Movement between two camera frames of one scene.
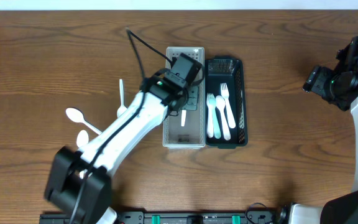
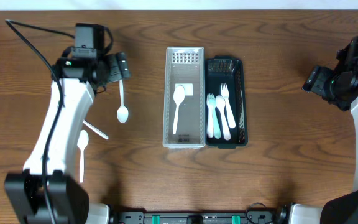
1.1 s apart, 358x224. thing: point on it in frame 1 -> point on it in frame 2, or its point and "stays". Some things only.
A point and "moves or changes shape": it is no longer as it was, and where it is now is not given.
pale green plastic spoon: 122,109 stays
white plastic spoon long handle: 183,117 moves or changes shape
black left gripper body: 192,98 -> 110,72
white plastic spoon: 82,138 stays
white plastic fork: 210,102 stays
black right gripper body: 321,79 stays
